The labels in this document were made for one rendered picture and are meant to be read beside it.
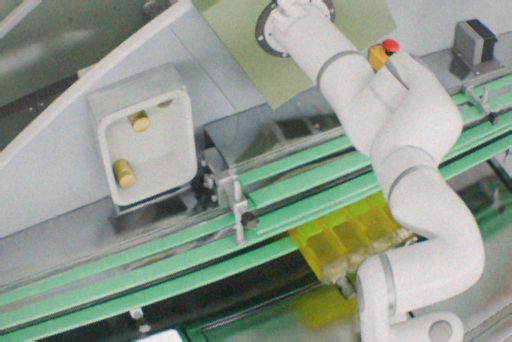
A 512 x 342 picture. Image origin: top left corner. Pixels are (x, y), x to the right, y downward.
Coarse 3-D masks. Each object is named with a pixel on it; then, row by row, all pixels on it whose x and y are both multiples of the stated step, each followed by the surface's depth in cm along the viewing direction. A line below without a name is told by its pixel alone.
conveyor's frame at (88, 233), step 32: (448, 64) 157; (320, 96) 149; (224, 128) 143; (256, 128) 143; (288, 128) 143; (320, 128) 143; (224, 160) 153; (256, 160) 138; (192, 192) 145; (64, 224) 140; (96, 224) 140; (128, 224) 140; (160, 224) 140; (192, 224) 142; (0, 256) 133; (32, 256) 134; (64, 256) 134; (96, 256) 136; (0, 288) 128
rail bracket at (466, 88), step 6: (462, 84) 151; (468, 84) 151; (462, 90) 152; (468, 90) 151; (486, 90) 144; (474, 96) 149; (486, 96) 145; (480, 102) 147; (486, 102) 147; (480, 108) 147; (486, 108) 147; (486, 114) 147; (492, 114) 144; (492, 120) 144; (498, 120) 145
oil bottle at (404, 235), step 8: (376, 192) 148; (376, 200) 147; (384, 200) 147; (384, 208) 145; (384, 216) 145; (392, 216) 144; (392, 224) 143; (400, 232) 141; (408, 232) 141; (400, 240) 142; (408, 240) 141
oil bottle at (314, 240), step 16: (304, 224) 143; (320, 224) 143; (304, 240) 141; (320, 240) 141; (336, 240) 141; (304, 256) 144; (320, 256) 138; (336, 256) 138; (320, 272) 138; (336, 272) 136
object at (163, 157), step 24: (168, 96) 123; (120, 120) 131; (168, 120) 137; (120, 144) 135; (144, 144) 138; (168, 144) 141; (192, 144) 133; (144, 168) 140; (168, 168) 140; (192, 168) 138; (120, 192) 136; (144, 192) 137
